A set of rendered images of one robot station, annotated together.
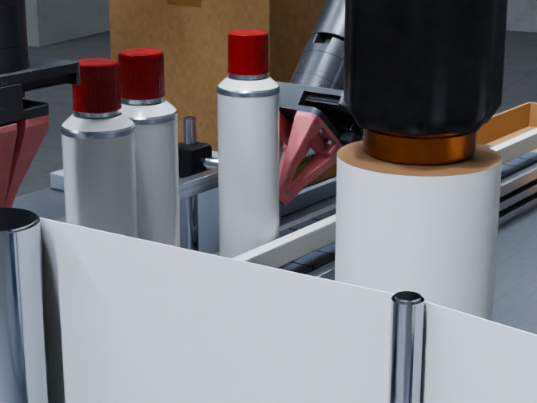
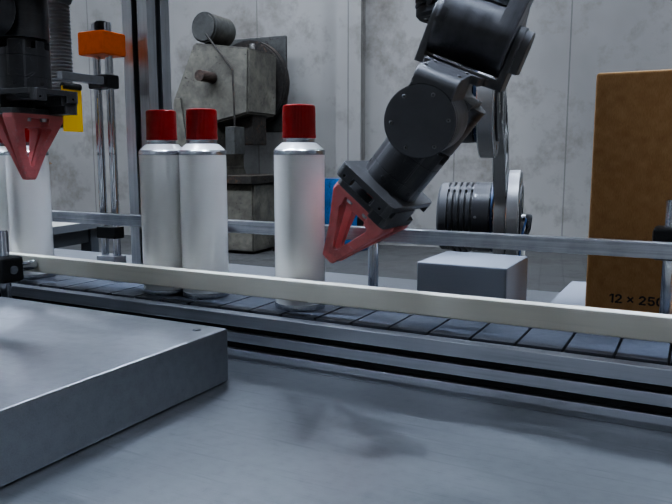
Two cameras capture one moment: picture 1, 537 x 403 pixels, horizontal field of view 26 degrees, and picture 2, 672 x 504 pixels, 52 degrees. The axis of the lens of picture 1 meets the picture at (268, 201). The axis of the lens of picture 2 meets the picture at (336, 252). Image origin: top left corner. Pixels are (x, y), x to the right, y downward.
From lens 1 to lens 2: 1.12 m
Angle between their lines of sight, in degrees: 79
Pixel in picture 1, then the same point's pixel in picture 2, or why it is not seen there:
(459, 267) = not seen: outside the picture
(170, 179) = (188, 196)
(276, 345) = not seen: outside the picture
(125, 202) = (146, 198)
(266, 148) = (280, 198)
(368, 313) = not seen: outside the picture
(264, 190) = (279, 234)
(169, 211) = (187, 218)
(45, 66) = (18, 88)
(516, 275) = (512, 447)
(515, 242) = (659, 449)
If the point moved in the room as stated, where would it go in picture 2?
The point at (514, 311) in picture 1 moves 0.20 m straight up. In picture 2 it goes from (376, 443) to (378, 162)
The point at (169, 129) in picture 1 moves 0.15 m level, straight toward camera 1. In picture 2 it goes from (187, 160) to (35, 160)
